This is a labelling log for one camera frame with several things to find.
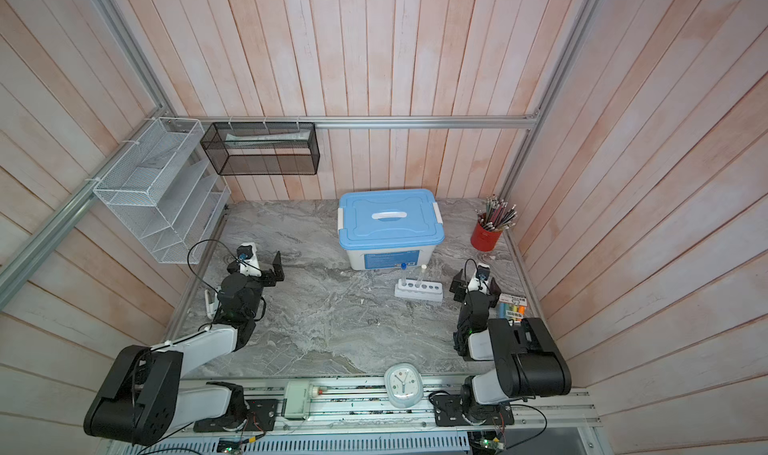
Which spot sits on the bundle of pencils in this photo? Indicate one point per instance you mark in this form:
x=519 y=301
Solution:
x=498 y=214

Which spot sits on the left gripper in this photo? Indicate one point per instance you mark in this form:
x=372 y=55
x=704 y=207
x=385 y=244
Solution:
x=270 y=279

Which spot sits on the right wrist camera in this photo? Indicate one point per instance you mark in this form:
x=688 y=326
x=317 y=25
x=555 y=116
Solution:
x=480 y=279

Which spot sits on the white wire mesh shelf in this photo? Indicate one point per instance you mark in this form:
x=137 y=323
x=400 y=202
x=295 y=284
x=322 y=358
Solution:
x=166 y=197

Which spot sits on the black mesh wall basket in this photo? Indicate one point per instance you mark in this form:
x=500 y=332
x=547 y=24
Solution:
x=262 y=148

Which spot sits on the white analog clock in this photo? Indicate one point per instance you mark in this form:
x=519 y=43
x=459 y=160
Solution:
x=404 y=385

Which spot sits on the red pencil cup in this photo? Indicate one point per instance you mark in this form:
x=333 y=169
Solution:
x=483 y=239

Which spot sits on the white test tube rack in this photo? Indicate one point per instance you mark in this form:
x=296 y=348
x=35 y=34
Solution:
x=420 y=290

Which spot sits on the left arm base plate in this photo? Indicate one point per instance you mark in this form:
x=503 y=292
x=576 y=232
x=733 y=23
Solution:
x=256 y=415

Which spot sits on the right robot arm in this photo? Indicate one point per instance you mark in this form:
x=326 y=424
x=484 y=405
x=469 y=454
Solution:
x=527 y=361

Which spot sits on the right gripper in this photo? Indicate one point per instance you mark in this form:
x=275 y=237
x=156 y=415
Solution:
x=460 y=287

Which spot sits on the white plastic storage bin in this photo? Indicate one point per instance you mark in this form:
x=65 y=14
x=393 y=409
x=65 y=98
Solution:
x=387 y=258

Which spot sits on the pack of colored markers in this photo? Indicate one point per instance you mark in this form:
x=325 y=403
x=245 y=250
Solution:
x=512 y=307

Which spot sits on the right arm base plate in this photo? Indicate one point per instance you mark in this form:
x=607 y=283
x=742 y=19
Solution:
x=454 y=410

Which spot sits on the blue plastic bin lid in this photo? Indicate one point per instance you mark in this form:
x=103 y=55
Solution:
x=389 y=219

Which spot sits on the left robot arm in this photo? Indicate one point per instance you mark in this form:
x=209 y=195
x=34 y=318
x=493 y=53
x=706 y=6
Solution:
x=141 y=400

